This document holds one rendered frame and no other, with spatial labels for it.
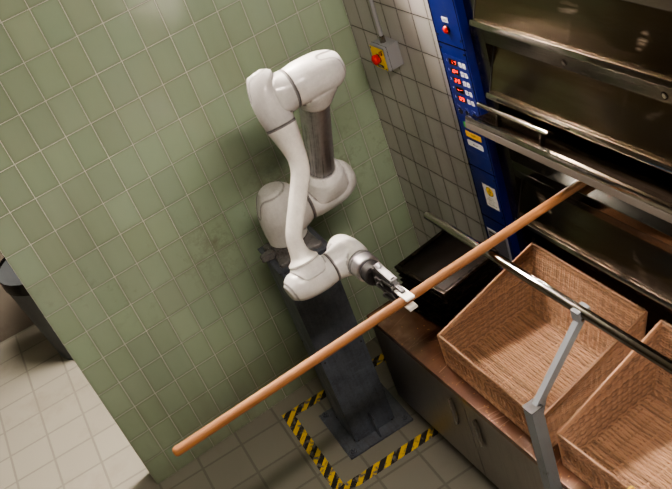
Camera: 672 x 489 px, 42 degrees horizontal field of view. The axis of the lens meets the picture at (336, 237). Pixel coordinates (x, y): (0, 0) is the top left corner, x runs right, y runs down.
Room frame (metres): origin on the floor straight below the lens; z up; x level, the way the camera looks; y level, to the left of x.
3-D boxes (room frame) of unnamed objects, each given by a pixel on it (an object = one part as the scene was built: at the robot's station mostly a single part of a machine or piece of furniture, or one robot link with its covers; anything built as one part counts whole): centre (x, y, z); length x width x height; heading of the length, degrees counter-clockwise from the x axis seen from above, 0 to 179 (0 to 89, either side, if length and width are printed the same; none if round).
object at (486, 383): (2.12, -0.52, 0.72); 0.56 x 0.49 x 0.28; 18
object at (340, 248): (2.32, 0.00, 1.20); 0.16 x 0.13 x 0.11; 19
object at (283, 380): (2.02, -0.19, 1.20); 1.71 x 0.03 x 0.03; 109
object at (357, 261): (2.22, -0.05, 1.20); 0.09 x 0.06 x 0.09; 109
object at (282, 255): (2.75, 0.18, 1.03); 0.22 x 0.18 x 0.06; 106
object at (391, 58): (3.07, -0.42, 1.46); 0.10 x 0.07 x 0.10; 19
